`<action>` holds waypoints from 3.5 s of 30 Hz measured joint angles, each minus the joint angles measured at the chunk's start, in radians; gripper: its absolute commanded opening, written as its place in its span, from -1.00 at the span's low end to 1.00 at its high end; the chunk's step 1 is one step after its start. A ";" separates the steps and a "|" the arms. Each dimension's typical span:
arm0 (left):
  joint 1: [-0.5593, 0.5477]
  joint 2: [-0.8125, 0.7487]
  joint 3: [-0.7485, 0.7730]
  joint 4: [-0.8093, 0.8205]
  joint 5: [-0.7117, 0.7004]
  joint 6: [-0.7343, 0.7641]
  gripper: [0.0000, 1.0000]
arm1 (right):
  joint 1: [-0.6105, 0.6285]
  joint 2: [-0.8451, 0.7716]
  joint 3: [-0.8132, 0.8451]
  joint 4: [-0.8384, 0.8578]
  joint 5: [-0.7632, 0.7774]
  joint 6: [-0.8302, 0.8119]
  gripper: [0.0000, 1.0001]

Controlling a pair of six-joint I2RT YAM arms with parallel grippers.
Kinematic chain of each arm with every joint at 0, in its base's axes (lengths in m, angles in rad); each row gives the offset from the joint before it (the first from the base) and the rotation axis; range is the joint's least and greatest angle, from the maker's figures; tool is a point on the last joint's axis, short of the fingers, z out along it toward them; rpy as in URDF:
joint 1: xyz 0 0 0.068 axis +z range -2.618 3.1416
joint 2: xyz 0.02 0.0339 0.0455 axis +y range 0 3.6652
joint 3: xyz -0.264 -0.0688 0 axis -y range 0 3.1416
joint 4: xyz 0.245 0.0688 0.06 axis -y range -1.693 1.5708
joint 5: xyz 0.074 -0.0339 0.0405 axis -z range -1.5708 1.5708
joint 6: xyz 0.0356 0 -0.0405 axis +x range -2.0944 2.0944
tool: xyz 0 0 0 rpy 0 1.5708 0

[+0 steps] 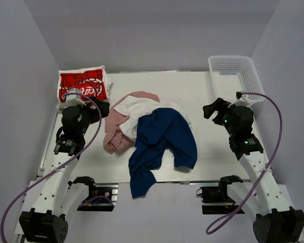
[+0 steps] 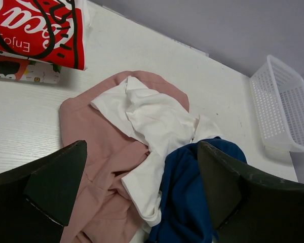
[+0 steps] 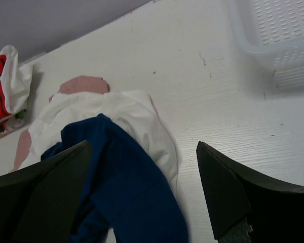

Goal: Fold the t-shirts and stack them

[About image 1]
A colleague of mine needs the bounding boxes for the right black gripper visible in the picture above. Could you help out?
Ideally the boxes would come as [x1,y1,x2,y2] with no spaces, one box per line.
[203,98,237,136]

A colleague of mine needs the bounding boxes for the white t shirt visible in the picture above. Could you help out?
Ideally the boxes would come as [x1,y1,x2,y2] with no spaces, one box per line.
[114,96,192,142]

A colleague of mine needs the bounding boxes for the pink t shirt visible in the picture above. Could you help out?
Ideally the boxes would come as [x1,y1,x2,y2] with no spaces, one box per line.
[103,91,160,154]

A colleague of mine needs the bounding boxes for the navy blue t shirt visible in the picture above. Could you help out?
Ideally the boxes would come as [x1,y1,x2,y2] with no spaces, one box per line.
[128,108,198,198]

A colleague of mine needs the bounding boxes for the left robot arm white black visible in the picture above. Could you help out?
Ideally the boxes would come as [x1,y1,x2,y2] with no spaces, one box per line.
[19,96,110,242]

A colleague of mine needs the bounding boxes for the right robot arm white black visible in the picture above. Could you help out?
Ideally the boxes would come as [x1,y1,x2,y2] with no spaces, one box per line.
[203,98,304,242]

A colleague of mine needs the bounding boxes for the red coca cola shirt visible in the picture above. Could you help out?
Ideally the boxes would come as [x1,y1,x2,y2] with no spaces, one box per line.
[57,65,109,104]

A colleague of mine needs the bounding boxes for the folded cartoon print shirt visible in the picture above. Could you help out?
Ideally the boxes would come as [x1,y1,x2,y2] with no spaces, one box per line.
[56,66,114,112]

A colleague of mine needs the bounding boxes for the white plastic basket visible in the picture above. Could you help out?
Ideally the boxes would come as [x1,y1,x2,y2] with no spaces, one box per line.
[208,55,264,102]

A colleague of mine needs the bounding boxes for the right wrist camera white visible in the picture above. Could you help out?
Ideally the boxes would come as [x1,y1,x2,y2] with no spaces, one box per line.
[229,92,252,107]

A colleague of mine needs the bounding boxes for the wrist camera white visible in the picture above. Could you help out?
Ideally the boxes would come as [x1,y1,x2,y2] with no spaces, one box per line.
[229,92,252,107]
[59,88,86,107]

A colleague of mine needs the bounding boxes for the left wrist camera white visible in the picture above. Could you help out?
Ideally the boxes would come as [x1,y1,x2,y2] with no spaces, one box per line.
[59,88,86,107]

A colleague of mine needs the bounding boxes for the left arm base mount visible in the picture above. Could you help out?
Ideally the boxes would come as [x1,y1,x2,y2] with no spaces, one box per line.
[68,176,115,212]

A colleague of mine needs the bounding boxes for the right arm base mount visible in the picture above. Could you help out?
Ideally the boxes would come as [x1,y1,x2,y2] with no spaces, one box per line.
[196,175,243,215]

